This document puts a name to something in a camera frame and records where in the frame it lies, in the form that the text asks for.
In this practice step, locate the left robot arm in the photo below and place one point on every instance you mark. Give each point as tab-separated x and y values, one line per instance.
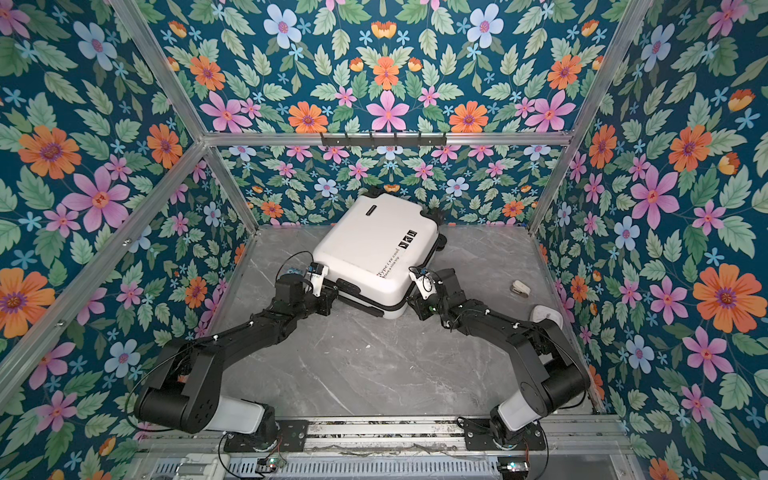
183	392

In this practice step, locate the aluminium mounting rail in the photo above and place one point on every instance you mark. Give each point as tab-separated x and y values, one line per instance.
359	436

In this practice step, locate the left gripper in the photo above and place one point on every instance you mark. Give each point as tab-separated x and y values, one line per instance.
325	298

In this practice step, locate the white round alarm clock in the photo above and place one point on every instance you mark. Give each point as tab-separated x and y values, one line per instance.
540	313

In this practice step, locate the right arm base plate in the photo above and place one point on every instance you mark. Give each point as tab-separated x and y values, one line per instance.
490	434

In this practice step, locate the white hard-shell suitcase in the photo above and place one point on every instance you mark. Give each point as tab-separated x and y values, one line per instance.
370	252

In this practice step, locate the black hook rack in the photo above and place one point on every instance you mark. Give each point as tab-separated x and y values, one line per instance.
374	140

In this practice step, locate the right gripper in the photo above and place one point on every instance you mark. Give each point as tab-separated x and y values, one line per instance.
419	305

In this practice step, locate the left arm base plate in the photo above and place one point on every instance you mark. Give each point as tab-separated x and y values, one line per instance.
271	436

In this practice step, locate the small beige stapler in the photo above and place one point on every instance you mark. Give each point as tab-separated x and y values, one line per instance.
520	288

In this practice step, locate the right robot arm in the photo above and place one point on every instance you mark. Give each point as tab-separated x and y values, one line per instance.
544	363

